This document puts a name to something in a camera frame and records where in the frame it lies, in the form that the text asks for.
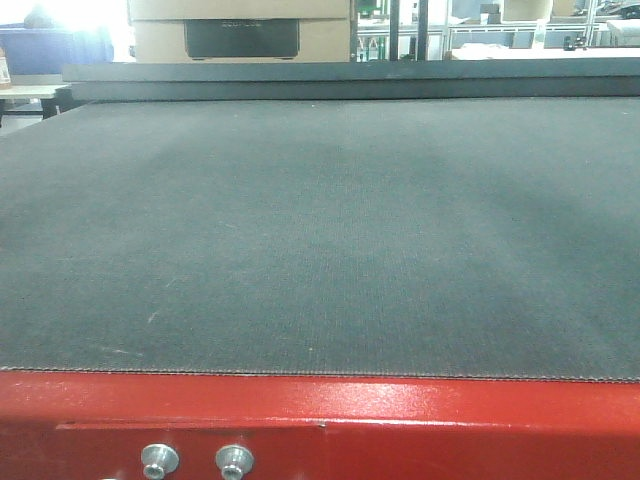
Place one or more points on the small brown box far left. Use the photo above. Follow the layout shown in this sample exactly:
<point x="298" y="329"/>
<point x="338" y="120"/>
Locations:
<point x="5" y="78"/>

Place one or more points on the large cardboard box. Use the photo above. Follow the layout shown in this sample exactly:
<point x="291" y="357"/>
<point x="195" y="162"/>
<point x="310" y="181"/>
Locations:
<point x="242" y="31"/>

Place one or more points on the white background table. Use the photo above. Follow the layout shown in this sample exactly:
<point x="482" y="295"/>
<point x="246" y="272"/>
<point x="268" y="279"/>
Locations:
<point x="477" y="51"/>

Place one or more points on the steel frame bolt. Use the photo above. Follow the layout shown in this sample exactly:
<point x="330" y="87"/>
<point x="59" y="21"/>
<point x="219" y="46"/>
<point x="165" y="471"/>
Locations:
<point x="159" y="460"/>
<point x="234" y="461"/>

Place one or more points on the black vertical post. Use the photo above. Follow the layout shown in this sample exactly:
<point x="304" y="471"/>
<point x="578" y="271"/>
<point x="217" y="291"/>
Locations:
<point x="421" y="51"/>

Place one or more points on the blue storage tote background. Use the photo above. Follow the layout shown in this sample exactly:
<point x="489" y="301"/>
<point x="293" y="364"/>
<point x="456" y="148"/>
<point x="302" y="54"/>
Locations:
<point x="47" y="51"/>

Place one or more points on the left steel frame bolt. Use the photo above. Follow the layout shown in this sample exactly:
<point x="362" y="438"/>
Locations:
<point x="159" y="460"/>

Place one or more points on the dark grey conveyor belt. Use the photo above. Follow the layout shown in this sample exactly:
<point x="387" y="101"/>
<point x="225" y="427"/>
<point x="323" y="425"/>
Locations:
<point x="475" y="238"/>

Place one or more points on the grey conveyor end guard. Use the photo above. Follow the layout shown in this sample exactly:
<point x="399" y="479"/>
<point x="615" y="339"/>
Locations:
<point x="396" y="80"/>

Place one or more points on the right steel frame bolt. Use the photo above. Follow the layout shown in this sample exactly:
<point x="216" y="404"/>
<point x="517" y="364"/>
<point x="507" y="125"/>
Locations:
<point x="234" y="461"/>

